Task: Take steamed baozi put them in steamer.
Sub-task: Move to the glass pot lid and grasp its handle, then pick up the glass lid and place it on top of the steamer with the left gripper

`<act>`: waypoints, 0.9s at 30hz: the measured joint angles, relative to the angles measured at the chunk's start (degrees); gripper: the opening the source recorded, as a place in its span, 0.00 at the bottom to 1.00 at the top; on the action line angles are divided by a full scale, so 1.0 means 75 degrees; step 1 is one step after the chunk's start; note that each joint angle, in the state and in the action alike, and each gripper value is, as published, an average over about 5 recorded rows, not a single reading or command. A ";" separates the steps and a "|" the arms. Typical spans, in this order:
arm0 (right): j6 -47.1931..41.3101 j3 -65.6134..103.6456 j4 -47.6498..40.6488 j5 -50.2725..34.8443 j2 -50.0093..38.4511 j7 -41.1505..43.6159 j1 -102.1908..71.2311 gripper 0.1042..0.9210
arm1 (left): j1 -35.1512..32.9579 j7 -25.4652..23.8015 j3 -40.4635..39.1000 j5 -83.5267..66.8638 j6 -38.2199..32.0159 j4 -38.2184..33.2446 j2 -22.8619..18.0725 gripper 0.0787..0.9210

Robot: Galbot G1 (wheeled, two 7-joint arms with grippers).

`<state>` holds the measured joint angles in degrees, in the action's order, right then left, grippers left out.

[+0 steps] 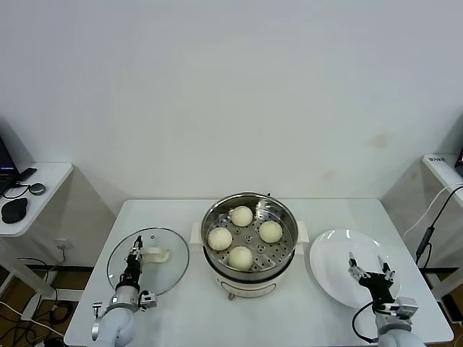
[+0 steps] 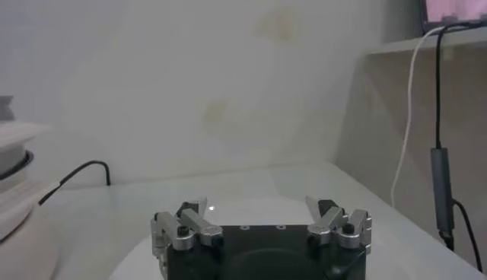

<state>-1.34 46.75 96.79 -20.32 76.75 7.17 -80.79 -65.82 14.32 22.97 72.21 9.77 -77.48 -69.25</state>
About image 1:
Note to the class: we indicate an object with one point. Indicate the black phone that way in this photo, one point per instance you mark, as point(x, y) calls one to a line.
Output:
point(27, 174)

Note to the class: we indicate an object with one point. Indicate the glass pot lid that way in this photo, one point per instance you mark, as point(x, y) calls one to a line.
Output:
point(170, 274)

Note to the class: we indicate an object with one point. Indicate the white round plate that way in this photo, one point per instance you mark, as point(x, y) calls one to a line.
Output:
point(325, 260)

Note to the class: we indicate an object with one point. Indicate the white side table with laptop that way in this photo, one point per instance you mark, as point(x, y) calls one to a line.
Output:
point(43, 209)

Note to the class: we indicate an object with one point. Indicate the black computer mouse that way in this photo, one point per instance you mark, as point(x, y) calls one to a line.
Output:
point(13, 210)

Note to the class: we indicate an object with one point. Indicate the steel perforated steamer basket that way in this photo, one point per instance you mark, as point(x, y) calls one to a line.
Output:
point(249, 238)

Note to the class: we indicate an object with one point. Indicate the round grey puck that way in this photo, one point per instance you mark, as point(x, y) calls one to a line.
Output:
point(37, 189)

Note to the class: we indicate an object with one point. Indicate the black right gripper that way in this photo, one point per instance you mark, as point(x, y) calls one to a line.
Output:
point(378, 285)

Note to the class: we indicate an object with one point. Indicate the dark laptop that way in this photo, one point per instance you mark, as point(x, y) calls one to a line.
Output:
point(4, 159)

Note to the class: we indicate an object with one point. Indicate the white wall socket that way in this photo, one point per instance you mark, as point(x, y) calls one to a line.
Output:
point(64, 245)

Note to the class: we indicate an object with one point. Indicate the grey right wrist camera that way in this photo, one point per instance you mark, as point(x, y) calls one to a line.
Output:
point(406, 308)

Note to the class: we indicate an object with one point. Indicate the white steamed baozi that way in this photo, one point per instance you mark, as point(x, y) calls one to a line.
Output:
point(219, 238)
point(241, 216)
point(239, 257)
point(270, 232)

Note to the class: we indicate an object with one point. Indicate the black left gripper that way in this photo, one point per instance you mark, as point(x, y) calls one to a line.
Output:
point(131, 274)

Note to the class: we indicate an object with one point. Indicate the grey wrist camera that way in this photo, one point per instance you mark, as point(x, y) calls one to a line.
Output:
point(148, 299)
point(406, 308)

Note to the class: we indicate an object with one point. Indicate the white electric steamer pot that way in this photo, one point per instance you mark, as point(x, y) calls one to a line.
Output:
point(249, 289)

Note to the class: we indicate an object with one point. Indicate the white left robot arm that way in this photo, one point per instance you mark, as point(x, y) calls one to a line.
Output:
point(117, 321)

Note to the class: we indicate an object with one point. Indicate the dark monitor edge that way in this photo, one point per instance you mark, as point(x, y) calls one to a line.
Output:
point(461, 157)

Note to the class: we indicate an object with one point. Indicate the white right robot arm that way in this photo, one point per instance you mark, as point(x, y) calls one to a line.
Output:
point(396, 336)

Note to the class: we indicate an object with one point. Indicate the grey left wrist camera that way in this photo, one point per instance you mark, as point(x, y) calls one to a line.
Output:
point(148, 299)

